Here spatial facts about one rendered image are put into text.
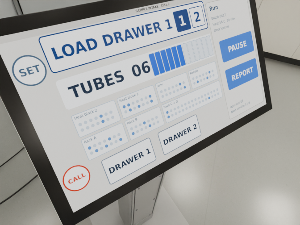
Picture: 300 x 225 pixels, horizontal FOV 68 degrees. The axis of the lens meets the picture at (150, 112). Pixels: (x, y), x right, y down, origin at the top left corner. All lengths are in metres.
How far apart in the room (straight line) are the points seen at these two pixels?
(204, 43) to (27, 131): 0.34
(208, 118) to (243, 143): 1.35
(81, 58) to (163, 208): 1.15
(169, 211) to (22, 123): 1.14
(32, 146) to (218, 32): 0.39
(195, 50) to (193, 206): 1.14
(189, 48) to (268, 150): 1.51
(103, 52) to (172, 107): 0.16
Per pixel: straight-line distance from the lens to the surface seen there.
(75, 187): 0.38
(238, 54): 0.52
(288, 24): 2.56
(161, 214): 1.37
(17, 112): 0.34
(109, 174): 0.38
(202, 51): 0.45
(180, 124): 0.42
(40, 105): 0.34
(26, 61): 0.34
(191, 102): 0.44
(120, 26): 0.38
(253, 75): 0.56
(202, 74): 0.45
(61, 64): 0.34
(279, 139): 1.98
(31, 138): 0.35
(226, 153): 1.70
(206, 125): 0.47
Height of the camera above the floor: 1.35
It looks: 49 degrees down
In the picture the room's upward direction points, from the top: 7 degrees clockwise
